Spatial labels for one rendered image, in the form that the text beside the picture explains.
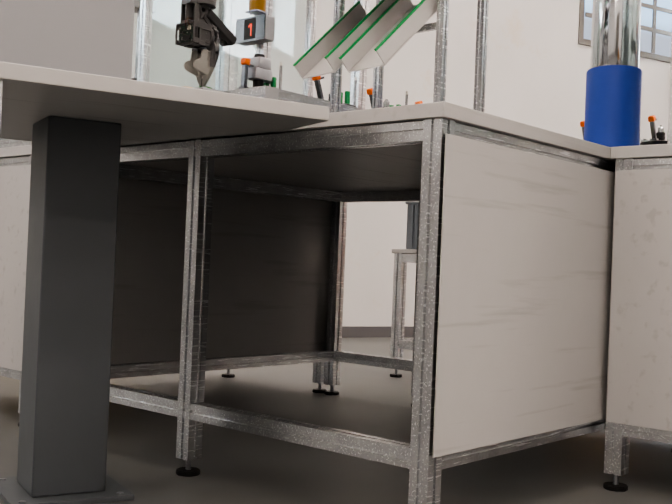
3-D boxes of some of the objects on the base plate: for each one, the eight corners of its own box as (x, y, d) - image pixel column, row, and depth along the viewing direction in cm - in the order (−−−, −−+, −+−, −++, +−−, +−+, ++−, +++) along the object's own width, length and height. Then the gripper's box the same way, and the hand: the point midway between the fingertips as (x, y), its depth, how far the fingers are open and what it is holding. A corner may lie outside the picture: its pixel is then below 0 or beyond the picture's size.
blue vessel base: (624, 159, 256) (628, 62, 256) (573, 161, 266) (576, 68, 267) (647, 165, 268) (651, 72, 268) (597, 167, 278) (600, 78, 278)
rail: (264, 126, 222) (265, 81, 222) (60, 146, 281) (61, 110, 281) (280, 129, 226) (281, 85, 226) (75, 148, 285) (77, 113, 285)
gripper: (174, -1, 230) (170, 84, 229) (198, -7, 224) (194, 81, 223) (200, 7, 236) (197, 90, 236) (224, 2, 230) (221, 87, 230)
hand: (204, 82), depth 232 cm, fingers closed
